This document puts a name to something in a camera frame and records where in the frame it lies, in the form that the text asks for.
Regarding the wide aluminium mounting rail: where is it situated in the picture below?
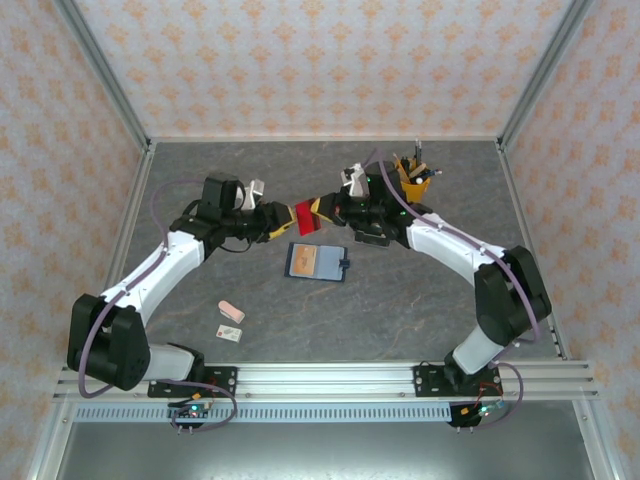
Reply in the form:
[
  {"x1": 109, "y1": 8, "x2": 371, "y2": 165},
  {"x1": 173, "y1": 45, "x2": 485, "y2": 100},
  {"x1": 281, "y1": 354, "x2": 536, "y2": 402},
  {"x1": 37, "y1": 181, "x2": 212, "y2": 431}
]
[{"x1": 52, "y1": 360, "x2": 601, "y2": 401}]

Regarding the aluminium table edge rail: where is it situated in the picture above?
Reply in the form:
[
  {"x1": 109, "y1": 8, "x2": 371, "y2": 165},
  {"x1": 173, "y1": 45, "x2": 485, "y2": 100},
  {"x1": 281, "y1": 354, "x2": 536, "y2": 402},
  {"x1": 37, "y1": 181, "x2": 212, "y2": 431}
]
[
  {"x1": 79, "y1": 143, "x2": 157, "y2": 362},
  {"x1": 148, "y1": 133, "x2": 502, "y2": 144}
]

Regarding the red box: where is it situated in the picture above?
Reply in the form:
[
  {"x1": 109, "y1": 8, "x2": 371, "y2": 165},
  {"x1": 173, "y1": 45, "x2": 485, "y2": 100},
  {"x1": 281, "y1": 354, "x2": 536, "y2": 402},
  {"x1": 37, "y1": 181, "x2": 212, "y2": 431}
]
[{"x1": 294, "y1": 198, "x2": 325, "y2": 237}]

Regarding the orange brown credit card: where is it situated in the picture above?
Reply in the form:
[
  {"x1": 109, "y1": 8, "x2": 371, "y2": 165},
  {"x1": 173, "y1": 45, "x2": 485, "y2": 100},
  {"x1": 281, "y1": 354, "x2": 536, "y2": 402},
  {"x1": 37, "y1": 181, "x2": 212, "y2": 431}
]
[{"x1": 291, "y1": 244, "x2": 318, "y2": 279}]

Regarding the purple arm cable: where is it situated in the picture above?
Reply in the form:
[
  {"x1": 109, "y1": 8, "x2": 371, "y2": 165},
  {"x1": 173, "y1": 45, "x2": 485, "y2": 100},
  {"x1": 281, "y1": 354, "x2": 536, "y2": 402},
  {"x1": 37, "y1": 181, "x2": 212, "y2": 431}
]
[
  {"x1": 79, "y1": 179, "x2": 237, "y2": 435},
  {"x1": 363, "y1": 148, "x2": 544, "y2": 432}
]

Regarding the blue card holder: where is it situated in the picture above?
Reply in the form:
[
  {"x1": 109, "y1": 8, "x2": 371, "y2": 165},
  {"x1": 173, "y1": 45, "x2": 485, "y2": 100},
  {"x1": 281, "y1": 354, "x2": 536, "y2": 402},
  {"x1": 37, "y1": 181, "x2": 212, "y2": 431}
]
[{"x1": 283, "y1": 242, "x2": 352, "y2": 284}]

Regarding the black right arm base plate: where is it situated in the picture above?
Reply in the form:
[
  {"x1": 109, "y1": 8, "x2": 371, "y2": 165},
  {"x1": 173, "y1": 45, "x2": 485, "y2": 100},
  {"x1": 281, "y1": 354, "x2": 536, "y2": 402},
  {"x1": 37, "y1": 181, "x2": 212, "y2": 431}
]
[{"x1": 413, "y1": 363, "x2": 501, "y2": 399}]

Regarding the aluminium frame post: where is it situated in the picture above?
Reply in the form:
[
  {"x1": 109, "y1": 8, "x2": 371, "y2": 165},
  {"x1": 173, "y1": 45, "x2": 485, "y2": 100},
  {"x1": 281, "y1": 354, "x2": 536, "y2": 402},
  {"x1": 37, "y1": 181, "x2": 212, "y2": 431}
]
[
  {"x1": 498, "y1": 0, "x2": 597, "y2": 147},
  {"x1": 52, "y1": 0, "x2": 152, "y2": 147}
]

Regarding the pink white eraser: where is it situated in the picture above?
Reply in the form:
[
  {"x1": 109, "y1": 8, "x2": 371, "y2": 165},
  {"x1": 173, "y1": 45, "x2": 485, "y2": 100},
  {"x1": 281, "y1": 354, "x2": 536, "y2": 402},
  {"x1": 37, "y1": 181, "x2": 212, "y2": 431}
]
[{"x1": 218, "y1": 299, "x2": 246, "y2": 322}]

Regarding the yellow pen bucket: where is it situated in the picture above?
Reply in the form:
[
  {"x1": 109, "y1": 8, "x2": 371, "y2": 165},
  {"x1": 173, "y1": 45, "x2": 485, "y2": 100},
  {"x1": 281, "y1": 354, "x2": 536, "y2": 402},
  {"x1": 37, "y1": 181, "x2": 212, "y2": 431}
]
[{"x1": 393, "y1": 157, "x2": 432, "y2": 204}]

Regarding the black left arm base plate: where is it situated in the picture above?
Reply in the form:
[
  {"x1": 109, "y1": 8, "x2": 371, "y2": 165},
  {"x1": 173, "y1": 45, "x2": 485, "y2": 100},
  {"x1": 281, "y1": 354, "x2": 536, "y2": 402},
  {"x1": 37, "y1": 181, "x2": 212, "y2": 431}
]
[{"x1": 147, "y1": 366, "x2": 239, "y2": 399}]

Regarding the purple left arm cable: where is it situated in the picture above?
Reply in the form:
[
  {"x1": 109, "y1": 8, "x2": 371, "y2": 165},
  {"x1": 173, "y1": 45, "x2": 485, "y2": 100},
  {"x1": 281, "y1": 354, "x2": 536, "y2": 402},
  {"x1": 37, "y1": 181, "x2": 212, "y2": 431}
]
[{"x1": 79, "y1": 179, "x2": 237, "y2": 435}]

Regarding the grey metal panel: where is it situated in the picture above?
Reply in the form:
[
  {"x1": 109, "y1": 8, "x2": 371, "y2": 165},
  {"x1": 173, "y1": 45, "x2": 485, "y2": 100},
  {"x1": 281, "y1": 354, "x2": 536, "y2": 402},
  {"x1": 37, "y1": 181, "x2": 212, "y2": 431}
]
[{"x1": 52, "y1": 421, "x2": 599, "y2": 480}]

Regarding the slotted grey cable duct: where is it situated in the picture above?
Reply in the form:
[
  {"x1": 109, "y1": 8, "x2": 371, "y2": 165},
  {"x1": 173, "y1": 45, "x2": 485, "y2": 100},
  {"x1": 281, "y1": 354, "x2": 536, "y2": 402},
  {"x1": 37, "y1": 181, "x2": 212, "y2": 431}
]
[{"x1": 73, "y1": 405, "x2": 454, "y2": 422}]

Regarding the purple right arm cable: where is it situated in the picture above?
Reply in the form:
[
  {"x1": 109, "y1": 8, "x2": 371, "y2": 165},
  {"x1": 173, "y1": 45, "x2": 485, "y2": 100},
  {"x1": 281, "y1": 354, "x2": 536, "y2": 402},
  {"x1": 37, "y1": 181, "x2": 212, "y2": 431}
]
[{"x1": 363, "y1": 148, "x2": 544, "y2": 432}]

